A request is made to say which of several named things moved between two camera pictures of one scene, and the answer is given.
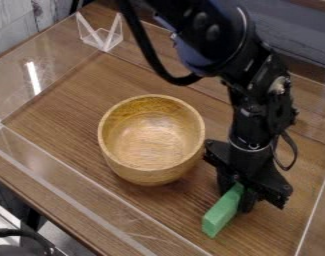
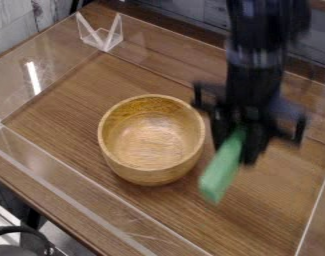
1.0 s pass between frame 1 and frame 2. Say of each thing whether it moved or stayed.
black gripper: moved
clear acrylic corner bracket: stayed
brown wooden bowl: stayed
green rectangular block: moved
